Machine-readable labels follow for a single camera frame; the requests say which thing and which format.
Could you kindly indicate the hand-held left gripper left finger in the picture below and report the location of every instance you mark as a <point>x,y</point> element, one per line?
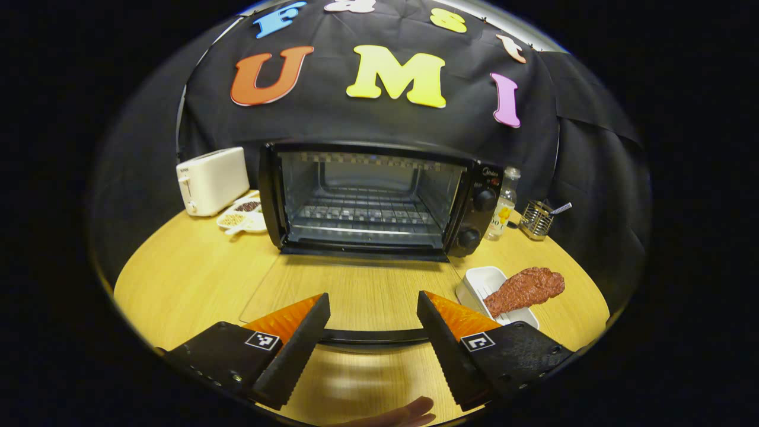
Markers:
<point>293,356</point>

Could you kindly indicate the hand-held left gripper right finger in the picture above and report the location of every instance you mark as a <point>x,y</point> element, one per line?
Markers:
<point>447,356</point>

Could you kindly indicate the brown chicken leg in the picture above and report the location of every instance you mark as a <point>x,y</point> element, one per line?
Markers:
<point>525,287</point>

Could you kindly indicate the black electric oven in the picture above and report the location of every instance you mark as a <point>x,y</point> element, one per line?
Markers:
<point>480,213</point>

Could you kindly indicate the white rectangular tray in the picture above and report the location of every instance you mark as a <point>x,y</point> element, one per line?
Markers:
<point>477,283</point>

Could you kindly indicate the white divided snack plate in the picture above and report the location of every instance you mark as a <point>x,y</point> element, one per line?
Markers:
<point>234,220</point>

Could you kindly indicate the clear glass bottle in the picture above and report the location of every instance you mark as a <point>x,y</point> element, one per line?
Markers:
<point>503,207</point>

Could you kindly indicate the white toaster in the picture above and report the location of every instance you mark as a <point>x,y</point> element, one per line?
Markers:
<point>213,181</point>

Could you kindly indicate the black backdrop cloth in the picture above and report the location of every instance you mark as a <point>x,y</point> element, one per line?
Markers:
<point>356,121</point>

